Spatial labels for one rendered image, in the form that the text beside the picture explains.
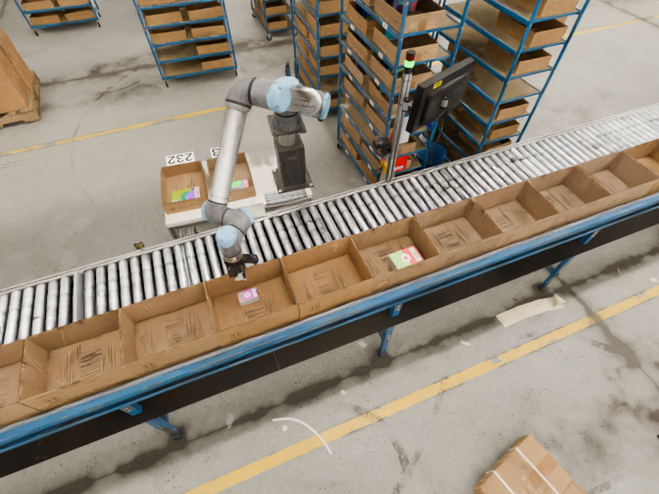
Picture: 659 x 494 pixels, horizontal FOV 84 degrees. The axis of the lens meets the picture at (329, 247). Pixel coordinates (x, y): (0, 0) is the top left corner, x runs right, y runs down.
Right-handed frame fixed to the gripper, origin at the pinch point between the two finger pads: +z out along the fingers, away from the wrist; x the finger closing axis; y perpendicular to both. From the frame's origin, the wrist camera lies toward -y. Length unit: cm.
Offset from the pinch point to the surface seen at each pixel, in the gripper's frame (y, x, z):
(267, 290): -8.4, 6.4, 8.7
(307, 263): -33.5, 0.1, 5.3
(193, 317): 30.4, 7.5, 8.7
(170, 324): 42.1, 7.1, 9.2
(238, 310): 8.3, 12.2, 8.7
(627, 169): -254, 10, 1
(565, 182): -214, 2, 7
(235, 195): -9, -79, 18
